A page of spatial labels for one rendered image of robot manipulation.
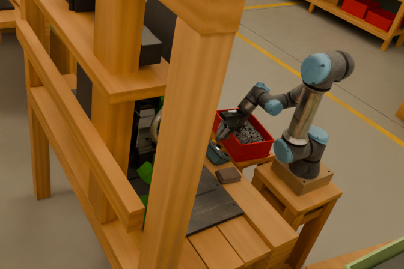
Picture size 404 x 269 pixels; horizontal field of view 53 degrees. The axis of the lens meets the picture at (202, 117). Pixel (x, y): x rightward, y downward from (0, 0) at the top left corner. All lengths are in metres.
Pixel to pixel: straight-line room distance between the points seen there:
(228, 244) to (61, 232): 1.37
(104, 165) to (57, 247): 1.45
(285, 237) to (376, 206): 1.94
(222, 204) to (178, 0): 1.11
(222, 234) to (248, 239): 0.10
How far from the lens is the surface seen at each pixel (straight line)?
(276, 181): 2.05
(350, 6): 7.06
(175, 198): 1.06
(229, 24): 0.81
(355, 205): 3.52
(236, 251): 1.66
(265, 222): 1.77
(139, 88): 1.18
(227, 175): 1.87
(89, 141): 1.39
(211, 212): 1.73
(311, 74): 1.62
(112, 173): 1.28
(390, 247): 1.89
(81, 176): 1.83
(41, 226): 2.81
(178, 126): 0.91
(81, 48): 1.36
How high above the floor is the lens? 2.16
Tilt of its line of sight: 34 degrees down
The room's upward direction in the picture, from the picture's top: 13 degrees clockwise
